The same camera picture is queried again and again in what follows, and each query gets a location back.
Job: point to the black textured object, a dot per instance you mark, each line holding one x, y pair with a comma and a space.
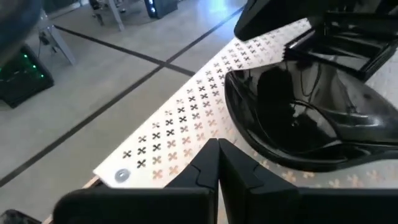
15, 217

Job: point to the white perforated metal shelf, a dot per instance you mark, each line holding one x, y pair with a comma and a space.
192, 124

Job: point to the small square black plate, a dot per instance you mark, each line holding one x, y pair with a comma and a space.
351, 46

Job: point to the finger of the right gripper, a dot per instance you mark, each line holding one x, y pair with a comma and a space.
273, 15

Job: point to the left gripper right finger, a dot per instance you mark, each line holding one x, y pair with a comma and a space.
264, 205

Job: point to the black computer blue light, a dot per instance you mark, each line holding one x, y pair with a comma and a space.
161, 7

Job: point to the leaf shaped black plate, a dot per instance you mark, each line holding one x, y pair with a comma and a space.
295, 124

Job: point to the grey desk leg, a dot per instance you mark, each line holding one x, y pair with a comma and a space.
115, 15
60, 43

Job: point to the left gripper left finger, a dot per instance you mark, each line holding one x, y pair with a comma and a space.
186, 205

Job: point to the dark blue round object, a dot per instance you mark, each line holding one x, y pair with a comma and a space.
15, 21

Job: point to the black computer green lights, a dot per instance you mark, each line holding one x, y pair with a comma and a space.
21, 81

